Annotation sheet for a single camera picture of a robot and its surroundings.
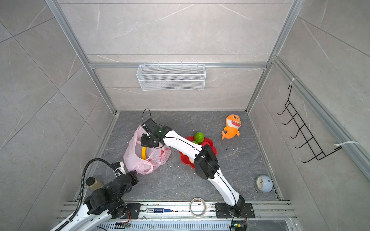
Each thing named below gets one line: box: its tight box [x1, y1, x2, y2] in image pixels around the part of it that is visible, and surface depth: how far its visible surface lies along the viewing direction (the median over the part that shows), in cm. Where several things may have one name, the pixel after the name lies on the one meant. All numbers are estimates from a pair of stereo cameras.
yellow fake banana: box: [141, 146, 147, 160], surface depth 95 cm
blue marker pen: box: [145, 208, 172, 214], surface depth 74 cm
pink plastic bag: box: [123, 124, 172, 175], surface depth 82 cm
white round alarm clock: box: [253, 174, 274, 193], surface depth 77 cm
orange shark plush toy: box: [222, 114, 242, 141], surface depth 105 cm
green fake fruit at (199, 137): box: [194, 131, 205, 143], surface depth 95 cm
